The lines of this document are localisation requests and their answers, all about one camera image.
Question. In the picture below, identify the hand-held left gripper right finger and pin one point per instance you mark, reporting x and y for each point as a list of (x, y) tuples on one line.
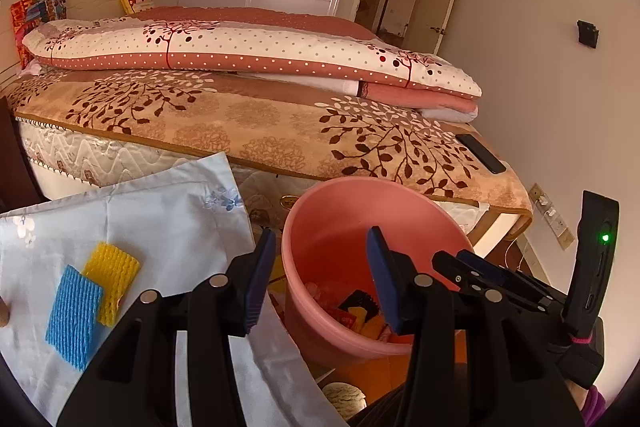
[(382, 284)]

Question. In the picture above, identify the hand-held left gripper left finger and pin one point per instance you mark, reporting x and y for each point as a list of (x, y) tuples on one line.
[(260, 279)]

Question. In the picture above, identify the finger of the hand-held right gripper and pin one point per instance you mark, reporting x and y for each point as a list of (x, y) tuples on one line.
[(482, 264), (450, 269)]

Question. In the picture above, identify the pink plastic bucket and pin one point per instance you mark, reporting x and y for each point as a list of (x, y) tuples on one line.
[(330, 227)]

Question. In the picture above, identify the person's right forearm purple sleeve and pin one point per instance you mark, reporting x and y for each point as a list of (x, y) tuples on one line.
[(595, 409)]

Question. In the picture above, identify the black packet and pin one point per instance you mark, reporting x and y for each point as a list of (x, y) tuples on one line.
[(357, 299)]

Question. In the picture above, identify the red wrapper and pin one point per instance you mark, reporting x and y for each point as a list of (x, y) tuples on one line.
[(342, 318)]

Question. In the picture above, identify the white charger plug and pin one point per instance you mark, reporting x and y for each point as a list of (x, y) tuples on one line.
[(547, 207)]

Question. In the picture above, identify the black smartphone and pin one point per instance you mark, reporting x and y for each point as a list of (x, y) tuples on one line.
[(481, 153)]

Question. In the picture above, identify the beige foam net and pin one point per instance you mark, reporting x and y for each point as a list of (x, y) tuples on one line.
[(342, 397)]

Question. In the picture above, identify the light blue floral cloth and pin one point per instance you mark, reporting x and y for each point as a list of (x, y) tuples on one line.
[(150, 217)]

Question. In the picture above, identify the yellow foam net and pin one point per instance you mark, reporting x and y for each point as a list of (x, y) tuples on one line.
[(112, 264)]

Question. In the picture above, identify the brown leaf print blanket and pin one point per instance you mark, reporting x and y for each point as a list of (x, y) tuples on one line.
[(280, 122)]

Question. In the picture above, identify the folded pink blanket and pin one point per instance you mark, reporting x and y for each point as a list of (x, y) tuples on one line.
[(415, 99)]

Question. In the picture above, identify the blue foam net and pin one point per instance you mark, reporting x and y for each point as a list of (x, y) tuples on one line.
[(75, 317)]

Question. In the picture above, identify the white quilted mattress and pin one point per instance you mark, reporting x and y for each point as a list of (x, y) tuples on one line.
[(115, 157)]

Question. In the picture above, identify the folded white sheet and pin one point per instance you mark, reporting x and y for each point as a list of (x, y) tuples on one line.
[(310, 83)]

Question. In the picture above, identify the folded polka dot quilt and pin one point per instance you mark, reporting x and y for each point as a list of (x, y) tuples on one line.
[(250, 49)]

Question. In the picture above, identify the walnut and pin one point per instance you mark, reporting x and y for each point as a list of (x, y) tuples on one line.
[(3, 313)]

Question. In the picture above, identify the red brown quilt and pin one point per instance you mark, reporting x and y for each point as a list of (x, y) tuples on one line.
[(260, 17)]

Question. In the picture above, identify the cream room door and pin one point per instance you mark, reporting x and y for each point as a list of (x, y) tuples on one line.
[(447, 2)]

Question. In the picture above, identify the dark wooden furniture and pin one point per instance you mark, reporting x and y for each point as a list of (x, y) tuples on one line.
[(17, 167)]

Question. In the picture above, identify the colourful patterned pillow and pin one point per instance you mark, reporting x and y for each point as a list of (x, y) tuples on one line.
[(37, 17)]

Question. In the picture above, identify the wall socket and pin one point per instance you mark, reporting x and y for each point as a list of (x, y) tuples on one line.
[(564, 232)]

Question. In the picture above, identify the black wall fixture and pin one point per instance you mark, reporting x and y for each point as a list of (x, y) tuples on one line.
[(587, 34)]

